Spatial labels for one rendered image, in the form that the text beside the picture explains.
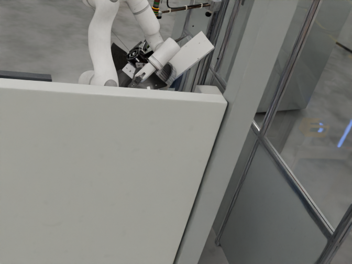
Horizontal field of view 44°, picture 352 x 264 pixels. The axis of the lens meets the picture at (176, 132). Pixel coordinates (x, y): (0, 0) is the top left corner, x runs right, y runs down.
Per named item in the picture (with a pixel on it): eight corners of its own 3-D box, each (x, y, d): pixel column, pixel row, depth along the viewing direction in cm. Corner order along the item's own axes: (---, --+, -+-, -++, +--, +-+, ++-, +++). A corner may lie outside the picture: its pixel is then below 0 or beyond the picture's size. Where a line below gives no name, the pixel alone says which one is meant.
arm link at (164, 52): (149, 52, 223) (155, 57, 216) (166, 34, 223) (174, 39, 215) (158, 63, 228) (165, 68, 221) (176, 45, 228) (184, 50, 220)
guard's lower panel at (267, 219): (164, 113, 458) (185, 32, 410) (272, 352, 257) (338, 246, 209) (162, 113, 457) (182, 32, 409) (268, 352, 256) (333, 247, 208)
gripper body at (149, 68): (149, 59, 226) (134, 74, 227) (149, 57, 216) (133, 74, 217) (159, 69, 227) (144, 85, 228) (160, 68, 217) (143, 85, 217)
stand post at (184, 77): (153, 188, 361) (186, 63, 300) (155, 196, 354) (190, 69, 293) (147, 188, 360) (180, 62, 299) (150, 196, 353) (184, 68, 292)
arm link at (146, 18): (125, 8, 215) (154, 57, 233) (135, 14, 202) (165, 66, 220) (140, -2, 216) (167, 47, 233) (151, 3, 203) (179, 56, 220)
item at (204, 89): (211, 96, 334) (215, 83, 328) (218, 107, 321) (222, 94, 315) (190, 94, 328) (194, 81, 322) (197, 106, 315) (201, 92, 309)
